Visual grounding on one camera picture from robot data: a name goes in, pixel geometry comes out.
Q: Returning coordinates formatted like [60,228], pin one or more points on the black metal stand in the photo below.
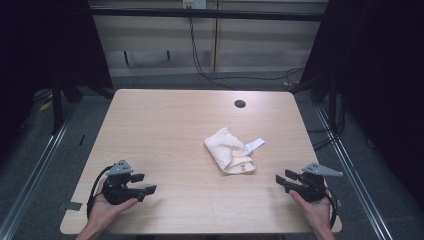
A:
[57,106]
[332,103]

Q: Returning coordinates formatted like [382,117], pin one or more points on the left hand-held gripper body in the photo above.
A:
[116,195]

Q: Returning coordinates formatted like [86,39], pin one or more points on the white wall socket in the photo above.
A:
[195,4]

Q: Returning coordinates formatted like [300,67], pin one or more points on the yellow object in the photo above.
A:
[45,106]

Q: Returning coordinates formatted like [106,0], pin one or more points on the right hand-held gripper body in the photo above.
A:
[311,191]

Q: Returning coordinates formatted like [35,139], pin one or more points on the dark curtain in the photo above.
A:
[50,43]
[380,83]

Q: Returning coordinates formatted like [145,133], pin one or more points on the person's right hand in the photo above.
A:
[316,213]

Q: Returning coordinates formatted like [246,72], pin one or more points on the black horizontal frame bar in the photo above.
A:
[206,14]

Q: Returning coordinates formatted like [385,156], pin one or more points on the white towel with tag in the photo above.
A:
[226,150]

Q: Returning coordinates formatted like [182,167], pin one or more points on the grey floor rail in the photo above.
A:
[353,176]
[36,173]

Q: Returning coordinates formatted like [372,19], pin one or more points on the grey tape piece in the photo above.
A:
[74,206]

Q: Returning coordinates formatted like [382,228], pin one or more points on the person's left hand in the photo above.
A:
[103,213]

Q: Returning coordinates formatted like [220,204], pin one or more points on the small black strip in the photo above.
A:
[81,140]

